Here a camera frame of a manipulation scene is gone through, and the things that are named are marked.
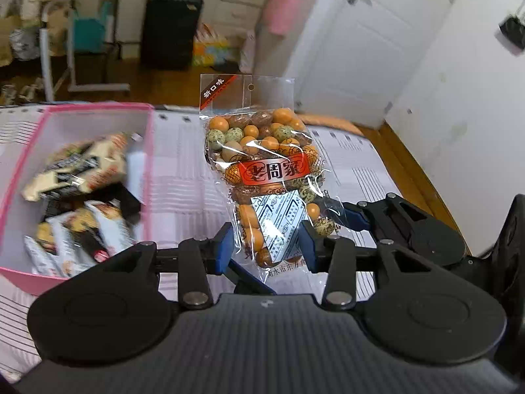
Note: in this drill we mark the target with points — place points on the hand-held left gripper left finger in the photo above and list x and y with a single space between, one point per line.
223 251

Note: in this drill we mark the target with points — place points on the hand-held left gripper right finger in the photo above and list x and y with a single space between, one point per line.
307 247

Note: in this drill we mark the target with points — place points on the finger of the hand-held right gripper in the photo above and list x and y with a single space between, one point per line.
250 278
354 215

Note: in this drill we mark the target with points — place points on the clear bag of coated nuts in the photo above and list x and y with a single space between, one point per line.
266 172

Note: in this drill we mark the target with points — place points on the plain black snack packet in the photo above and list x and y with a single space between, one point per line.
128 207

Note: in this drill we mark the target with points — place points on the beige and black noodle packet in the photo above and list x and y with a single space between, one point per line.
82 168

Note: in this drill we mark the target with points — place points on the pink cardboard box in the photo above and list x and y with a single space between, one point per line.
24 281

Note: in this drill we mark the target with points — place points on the striped pink cloth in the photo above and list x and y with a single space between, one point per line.
180 180

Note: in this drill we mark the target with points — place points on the orange cushion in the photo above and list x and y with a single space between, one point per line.
332 123

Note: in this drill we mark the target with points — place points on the white panel door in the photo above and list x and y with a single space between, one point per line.
369 57

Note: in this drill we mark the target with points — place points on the white plastic bag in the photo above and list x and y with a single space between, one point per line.
247 53

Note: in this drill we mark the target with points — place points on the colourful cardboard box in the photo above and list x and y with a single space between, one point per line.
211 47

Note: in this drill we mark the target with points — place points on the pink hanging bag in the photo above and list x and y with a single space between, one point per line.
283 8

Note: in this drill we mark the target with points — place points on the black suitcase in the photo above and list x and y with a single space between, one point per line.
172 28

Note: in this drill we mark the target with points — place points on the teal bag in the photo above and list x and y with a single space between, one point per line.
90 28

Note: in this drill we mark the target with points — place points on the printed plastic bag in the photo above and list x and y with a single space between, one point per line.
24 45

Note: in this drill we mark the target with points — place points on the black wall item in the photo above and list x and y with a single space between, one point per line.
512 33

